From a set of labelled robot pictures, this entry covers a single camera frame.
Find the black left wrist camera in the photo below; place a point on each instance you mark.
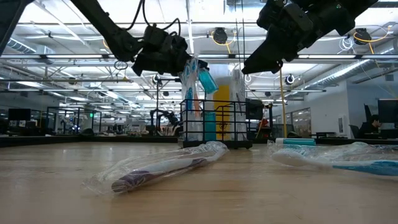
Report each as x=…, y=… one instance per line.
x=155, y=35

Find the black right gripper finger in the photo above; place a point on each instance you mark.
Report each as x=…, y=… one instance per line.
x=267, y=56

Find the black square box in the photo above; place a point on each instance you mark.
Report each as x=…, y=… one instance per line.
x=255, y=109

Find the black vertical pole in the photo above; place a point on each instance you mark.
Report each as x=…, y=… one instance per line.
x=157, y=102

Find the silver ventilation duct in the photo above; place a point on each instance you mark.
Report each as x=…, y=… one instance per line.
x=351, y=70

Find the black background robot frame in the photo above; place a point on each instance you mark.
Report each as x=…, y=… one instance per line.
x=74, y=107

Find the black background robot arm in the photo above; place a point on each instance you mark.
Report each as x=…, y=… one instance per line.
x=169, y=116

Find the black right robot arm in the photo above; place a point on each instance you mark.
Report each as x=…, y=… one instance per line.
x=342, y=15

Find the black computer monitor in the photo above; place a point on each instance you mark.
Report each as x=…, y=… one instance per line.
x=388, y=110
x=18, y=114

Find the person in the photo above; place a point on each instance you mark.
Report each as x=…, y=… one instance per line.
x=370, y=127

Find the teal mouthwash bottle white cap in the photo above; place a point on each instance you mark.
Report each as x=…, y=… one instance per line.
x=210, y=127
x=207, y=82
x=298, y=142

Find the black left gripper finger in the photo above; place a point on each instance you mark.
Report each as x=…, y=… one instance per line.
x=202, y=64

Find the black aluminium table frame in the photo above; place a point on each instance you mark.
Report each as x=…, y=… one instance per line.
x=93, y=140

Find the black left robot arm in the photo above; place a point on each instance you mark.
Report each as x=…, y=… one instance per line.
x=109, y=28

